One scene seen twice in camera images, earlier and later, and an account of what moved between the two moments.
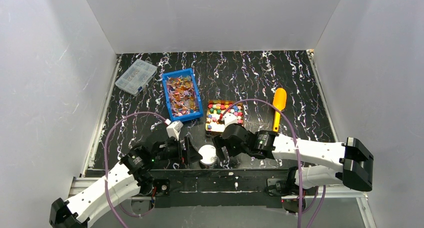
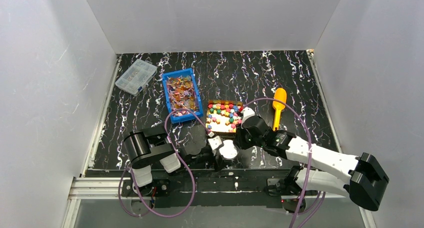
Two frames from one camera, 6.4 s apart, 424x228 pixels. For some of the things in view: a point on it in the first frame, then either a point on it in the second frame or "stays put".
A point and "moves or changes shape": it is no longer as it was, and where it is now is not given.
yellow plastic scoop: (279, 102) stays put
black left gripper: (182, 149) -> (205, 151)
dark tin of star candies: (214, 109) stays put
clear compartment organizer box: (136, 77) stays put
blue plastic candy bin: (182, 95) stays put
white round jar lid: (209, 153) moves or changes shape
